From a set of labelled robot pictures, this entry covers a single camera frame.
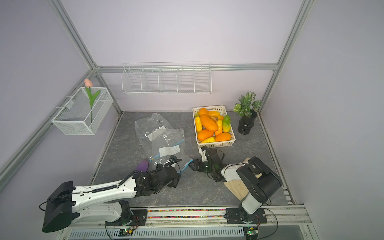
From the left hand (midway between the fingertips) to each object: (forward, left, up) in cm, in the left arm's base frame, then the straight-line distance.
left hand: (172, 172), depth 80 cm
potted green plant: (+28, -45, +17) cm, 55 cm away
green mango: (+30, -36, +1) cm, 47 cm away
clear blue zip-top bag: (+20, +4, -2) cm, 21 cm away
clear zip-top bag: (+37, +20, -8) cm, 43 cm away
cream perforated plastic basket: (+23, -21, -4) cm, 31 cm away
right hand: (+7, -10, -6) cm, 14 cm away
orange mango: (+23, -32, -4) cm, 40 cm away
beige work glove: (-8, -37, -9) cm, 39 cm away
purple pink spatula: (+9, +19, -9) cm, 23 cm away
